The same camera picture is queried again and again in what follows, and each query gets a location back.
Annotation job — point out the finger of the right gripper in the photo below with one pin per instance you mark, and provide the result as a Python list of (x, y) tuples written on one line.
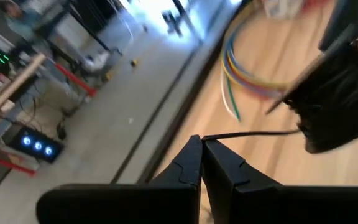
[(346, 21)]

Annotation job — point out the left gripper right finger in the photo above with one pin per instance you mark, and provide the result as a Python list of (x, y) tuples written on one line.
[(222, 174)]

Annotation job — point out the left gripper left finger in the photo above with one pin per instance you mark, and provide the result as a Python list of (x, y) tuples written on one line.
[(186, 169)]

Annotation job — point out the black plastic spool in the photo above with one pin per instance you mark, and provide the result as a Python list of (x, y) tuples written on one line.
[(337, 99)]

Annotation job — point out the red tape dispenser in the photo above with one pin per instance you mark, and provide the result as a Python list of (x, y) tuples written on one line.
[(291, 7)]

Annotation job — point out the red stand leg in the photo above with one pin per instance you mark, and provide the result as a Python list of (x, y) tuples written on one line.
[(8, 165), (76, 79)]

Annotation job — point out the black leg desk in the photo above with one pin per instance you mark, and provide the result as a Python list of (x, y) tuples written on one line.
[(179, 21)]

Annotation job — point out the black computer with blue lights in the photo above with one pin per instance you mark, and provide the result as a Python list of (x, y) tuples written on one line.
[(37, 145)]

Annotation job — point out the black equipment cart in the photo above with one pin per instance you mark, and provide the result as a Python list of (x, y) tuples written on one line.
[(79, 25)]

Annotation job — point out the wooden work table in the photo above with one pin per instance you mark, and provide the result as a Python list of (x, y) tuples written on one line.
[(11, 88)]

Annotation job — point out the person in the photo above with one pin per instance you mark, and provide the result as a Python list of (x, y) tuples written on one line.
[(20, 20)]

